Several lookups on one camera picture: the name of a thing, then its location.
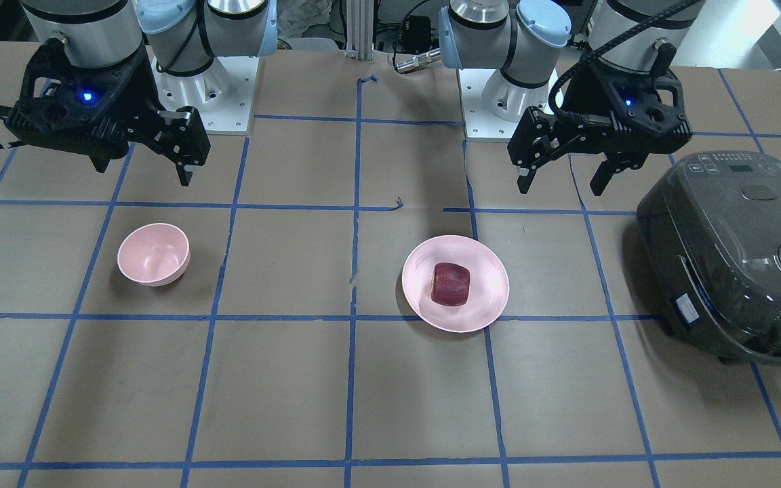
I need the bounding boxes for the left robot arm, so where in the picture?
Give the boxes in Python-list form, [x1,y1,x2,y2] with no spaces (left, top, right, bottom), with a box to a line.
[438,1,703,196]

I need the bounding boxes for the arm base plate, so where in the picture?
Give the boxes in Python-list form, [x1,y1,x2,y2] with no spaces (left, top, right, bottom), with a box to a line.
[458,68,558,142]
[154,56,261,135]

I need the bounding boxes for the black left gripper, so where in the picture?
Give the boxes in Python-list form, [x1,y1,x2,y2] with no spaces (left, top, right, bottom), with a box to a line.
[507,41,692,197]

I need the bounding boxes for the dark grey rice cooker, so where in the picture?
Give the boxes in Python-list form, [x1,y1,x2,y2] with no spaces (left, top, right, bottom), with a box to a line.
[636,150,781,367]

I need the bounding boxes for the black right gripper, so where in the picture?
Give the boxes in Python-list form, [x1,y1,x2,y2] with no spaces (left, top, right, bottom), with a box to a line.
[4,37,211,186]

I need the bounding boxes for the red apple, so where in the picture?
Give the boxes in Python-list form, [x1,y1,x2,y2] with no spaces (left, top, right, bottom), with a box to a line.
[430,262,470,308]

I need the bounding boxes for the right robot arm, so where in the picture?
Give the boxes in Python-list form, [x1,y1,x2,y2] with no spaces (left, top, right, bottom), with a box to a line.
[4,1,278,186]

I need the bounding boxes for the aluminium frame post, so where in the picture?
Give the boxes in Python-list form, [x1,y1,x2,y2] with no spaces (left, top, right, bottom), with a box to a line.
[344,0,376,64]

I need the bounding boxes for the pink bowl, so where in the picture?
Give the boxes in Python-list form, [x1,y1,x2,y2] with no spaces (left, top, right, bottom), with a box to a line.
[117,222,192,287]

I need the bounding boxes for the pink plate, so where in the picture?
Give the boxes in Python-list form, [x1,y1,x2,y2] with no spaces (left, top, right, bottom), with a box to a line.
[401,235,510,333]

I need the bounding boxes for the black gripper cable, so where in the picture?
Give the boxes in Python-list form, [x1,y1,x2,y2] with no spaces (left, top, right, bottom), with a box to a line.
[548,0,703,116]

